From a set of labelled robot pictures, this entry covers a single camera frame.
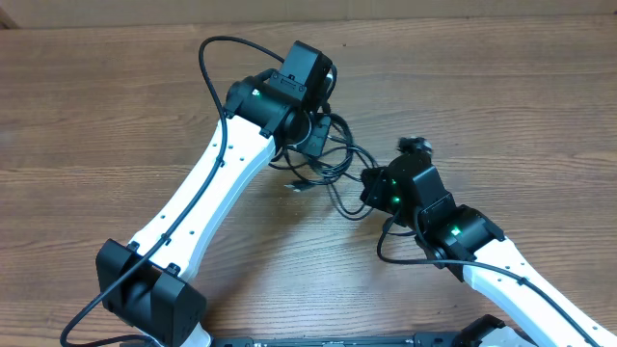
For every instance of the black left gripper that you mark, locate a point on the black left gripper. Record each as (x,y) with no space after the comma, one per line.
(311,142)

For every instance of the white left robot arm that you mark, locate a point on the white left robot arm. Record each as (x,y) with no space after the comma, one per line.
(146,282)

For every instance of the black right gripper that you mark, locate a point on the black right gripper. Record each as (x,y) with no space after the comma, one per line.
(380,184)

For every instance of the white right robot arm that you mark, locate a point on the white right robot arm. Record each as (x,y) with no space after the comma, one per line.
(477,252)

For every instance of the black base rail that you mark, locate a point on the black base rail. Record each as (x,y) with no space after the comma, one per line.
(426,339)

